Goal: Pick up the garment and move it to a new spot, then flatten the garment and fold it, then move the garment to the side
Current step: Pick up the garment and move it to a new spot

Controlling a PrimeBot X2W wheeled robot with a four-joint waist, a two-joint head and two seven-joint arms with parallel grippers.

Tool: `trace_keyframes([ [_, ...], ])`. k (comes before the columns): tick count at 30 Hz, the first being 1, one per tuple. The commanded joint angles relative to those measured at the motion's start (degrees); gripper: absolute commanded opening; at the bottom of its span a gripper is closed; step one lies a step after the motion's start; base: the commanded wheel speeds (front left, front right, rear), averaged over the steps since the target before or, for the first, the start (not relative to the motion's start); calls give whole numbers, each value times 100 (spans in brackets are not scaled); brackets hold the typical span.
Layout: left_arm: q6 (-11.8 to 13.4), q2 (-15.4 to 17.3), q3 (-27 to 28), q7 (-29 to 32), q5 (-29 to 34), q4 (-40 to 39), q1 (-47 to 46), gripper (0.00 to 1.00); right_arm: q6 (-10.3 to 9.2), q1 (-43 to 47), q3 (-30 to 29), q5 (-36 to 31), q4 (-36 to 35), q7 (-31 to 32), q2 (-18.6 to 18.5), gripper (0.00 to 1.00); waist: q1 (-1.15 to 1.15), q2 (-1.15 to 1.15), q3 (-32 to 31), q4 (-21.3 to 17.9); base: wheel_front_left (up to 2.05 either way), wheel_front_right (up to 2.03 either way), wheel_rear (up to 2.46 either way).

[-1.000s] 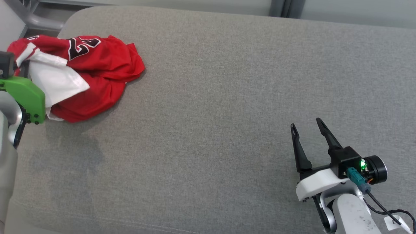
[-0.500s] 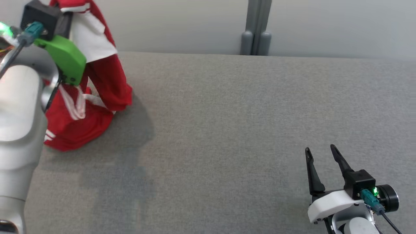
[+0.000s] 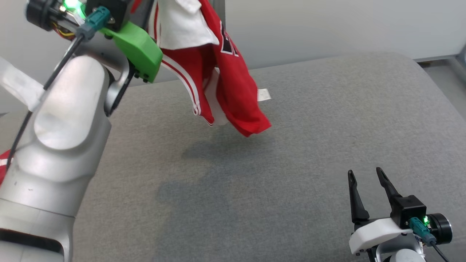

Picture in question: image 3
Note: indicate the red shorts with white stripe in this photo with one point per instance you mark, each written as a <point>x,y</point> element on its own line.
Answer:
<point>3,167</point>

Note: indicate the grey partition post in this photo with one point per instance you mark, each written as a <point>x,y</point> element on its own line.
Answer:
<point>220,9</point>

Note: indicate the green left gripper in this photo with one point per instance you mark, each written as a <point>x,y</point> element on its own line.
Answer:
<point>140,47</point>

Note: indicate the grey metal frame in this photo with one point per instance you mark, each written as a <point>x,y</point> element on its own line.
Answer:
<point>447,63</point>

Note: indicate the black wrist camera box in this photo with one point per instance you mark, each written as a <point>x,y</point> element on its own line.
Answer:
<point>409,209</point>
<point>109,7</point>

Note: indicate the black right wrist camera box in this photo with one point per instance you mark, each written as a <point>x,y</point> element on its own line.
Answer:
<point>409,209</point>

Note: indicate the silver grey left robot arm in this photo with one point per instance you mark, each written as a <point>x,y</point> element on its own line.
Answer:
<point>62,145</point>

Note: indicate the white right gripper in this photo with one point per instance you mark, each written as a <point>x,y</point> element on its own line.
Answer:
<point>378,233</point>

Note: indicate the red jersey with white sleeves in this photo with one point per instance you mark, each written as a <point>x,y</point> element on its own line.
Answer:
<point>236,91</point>

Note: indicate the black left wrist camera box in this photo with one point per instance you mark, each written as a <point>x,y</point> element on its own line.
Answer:
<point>109,7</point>

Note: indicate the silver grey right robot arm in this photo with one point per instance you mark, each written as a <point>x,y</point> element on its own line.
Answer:
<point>438,227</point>

